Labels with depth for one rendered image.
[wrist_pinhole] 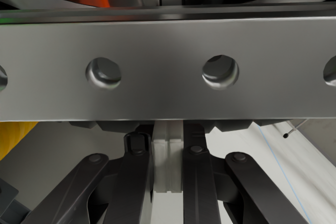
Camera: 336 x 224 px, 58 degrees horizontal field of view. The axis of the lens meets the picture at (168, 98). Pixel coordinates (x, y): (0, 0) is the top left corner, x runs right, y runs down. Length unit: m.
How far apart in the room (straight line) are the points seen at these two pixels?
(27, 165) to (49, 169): 0.08
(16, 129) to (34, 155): 0.80
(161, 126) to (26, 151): 0.94
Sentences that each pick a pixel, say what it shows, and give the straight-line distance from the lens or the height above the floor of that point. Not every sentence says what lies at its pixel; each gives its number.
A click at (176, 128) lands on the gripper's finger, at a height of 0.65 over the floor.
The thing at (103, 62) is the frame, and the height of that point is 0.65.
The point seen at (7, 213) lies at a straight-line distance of 0.73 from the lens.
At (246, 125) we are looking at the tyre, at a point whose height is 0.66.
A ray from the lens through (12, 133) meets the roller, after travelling 0.27.
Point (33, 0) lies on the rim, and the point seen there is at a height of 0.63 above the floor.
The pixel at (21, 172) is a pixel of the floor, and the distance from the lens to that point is 1.02.
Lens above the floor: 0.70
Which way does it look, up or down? 17 degrees down
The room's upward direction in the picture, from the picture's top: 46 degrees clockwise
